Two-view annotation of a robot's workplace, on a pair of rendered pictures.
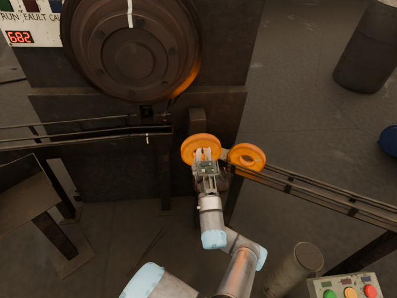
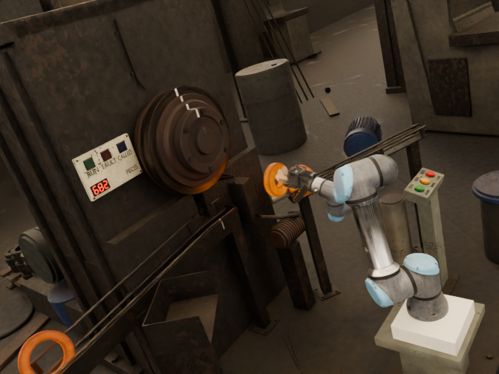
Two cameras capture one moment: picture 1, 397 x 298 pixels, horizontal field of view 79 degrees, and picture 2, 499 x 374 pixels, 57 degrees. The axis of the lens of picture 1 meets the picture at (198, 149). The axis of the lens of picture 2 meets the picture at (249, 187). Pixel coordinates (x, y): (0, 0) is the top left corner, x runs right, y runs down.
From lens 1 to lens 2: 1.49 m
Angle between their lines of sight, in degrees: 36
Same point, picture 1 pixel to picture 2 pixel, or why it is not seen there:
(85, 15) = (164, 128)
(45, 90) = (122, 234)
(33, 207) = (205, 312)
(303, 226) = not seen: hidden behind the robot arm
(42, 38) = (115, 179)
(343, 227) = not seen: hidden behind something
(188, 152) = (272, 182)
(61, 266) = not seen: outside the picture
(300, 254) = (387, 201)
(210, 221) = (330, 184)
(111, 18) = (188, 116)
